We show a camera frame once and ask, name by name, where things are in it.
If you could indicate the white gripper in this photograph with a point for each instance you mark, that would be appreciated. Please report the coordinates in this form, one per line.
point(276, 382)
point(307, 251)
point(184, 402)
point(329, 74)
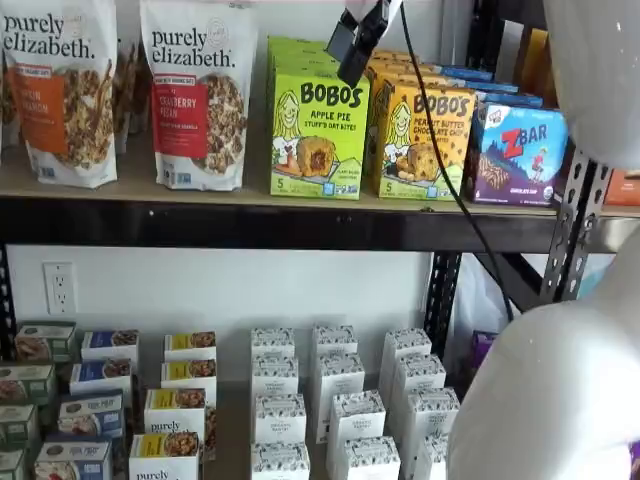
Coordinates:
point(357, 7)

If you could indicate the green Bobo's apple pie box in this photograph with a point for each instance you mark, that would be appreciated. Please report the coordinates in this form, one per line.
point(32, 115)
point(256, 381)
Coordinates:
point(295, 44)
point(310, 150)
point(300, 60)

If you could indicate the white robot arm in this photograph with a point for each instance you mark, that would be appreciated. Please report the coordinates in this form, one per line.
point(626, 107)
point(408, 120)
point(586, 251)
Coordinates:
point(550, 390)

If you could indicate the orange Bobo's peanut butter box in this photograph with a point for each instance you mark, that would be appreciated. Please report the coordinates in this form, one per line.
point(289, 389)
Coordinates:
point(395, 57)
point(425, 150)
point(395, 75)

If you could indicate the blue ZBar box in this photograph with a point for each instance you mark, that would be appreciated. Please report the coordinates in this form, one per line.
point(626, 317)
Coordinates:
point(515, 155)
point(510, 99)
point(465, 73)
point(495, 87)

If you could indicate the tall orange box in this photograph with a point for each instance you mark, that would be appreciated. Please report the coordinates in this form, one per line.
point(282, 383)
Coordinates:
point(537, 65)

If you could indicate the black metal shelf beam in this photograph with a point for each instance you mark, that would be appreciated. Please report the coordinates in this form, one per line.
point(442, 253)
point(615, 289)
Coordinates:
point(250, 225)

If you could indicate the wooden shelf board with bags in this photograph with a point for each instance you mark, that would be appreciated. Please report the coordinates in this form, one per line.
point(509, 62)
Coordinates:
point(135, 180)

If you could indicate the white floral print box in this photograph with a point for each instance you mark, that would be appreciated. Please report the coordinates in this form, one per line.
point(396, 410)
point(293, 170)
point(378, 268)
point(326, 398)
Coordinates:
point(280, 420)
point(340, 375)
point(420, 372)
point(335, 340)
point(280, 462)
point(275, 375)
point(432, 460)
point(430, 415)
point(367, 460)
point(355, 420)
point(407, 342)
point(272, 342)

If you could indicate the black diagonal shelf brace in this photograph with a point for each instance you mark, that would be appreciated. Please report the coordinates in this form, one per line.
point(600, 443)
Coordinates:
point(525, 287)

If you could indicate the orange snack box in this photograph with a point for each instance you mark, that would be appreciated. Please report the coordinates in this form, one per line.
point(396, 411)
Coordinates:
point(622, 187)

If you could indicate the purple box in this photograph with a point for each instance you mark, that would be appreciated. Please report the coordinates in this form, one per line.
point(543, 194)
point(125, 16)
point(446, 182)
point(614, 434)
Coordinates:
point(482, 350)

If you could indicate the yellow granola box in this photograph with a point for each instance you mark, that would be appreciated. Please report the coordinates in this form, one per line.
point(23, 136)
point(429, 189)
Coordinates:
point(175, 412)
point(189, 372)
point(190, 345)
point(165, 457)

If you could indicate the blue granola box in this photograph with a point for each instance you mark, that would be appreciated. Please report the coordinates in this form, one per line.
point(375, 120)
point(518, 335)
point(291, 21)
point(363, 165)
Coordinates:
point(100, 375)
point(110, 345)
point(90, 415)
point(72, 460)

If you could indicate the wooden shelf board with boxes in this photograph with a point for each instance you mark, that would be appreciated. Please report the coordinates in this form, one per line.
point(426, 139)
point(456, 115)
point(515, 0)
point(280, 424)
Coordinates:
point(232, 430)

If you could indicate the green granola box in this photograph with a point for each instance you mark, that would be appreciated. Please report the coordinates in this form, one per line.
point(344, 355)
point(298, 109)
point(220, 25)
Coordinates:
point(17, 425)
point(27, 385)
point(45, 342)
point(11, 465)

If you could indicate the granola bag red label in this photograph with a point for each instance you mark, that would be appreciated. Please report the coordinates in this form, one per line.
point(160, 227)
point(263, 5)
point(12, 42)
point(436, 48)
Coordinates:
point(200, 125)

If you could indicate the white granola bag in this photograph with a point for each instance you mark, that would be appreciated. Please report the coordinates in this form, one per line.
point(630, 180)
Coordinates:
point(5, 115)
point(131, 90)

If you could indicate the granola bag orange label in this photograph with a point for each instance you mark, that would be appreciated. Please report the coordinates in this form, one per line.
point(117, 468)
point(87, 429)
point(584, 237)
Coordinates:
point(60, 125)

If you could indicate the purple package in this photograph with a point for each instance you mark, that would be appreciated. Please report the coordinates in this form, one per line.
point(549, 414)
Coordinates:
point(635, 462)

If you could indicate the perforated black shelf post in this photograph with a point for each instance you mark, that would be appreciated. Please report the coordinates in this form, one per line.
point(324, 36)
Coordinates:
point(442, 300)

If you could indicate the perforated grey shelf post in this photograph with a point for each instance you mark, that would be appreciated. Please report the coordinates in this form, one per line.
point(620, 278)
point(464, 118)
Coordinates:
point(570, 240)

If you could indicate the white wall outlet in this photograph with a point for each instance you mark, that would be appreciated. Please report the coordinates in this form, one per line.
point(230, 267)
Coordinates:
point(60, 288)

